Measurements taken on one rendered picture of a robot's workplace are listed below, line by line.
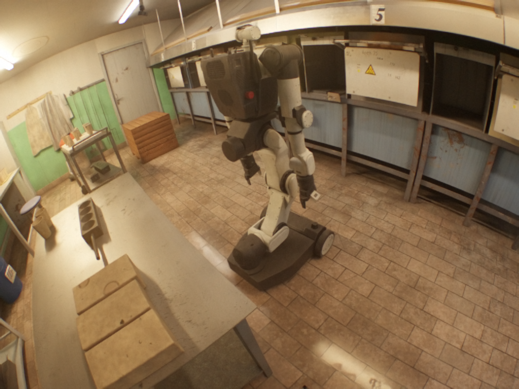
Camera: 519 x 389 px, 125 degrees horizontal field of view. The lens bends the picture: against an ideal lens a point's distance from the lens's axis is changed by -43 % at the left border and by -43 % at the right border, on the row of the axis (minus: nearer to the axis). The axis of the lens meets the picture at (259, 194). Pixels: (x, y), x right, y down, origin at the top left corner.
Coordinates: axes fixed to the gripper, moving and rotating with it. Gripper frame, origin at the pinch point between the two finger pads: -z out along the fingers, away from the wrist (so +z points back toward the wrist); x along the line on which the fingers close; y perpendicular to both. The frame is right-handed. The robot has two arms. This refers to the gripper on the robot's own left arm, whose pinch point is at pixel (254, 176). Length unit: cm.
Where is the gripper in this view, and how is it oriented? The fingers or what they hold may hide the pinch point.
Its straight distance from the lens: 159.0
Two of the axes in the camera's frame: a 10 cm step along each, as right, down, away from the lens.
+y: -7.1, -3.2, 6.2
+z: -2.8, -6.9, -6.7
